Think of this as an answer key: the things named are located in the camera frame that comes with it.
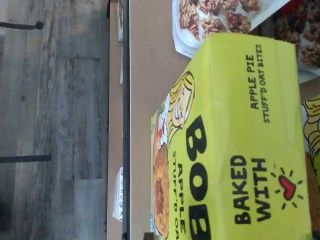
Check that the black metal shelf rack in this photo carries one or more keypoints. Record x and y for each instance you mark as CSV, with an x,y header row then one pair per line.
x,y
125,125

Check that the white patterned carton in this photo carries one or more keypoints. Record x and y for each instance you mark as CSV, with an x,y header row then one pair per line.
x,y
118,195

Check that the granola bag red label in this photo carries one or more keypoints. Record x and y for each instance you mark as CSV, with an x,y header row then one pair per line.
x,y
195,15
310,30

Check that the black floor bar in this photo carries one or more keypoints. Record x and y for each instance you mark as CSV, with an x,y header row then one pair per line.
x,y
22,25
25,158

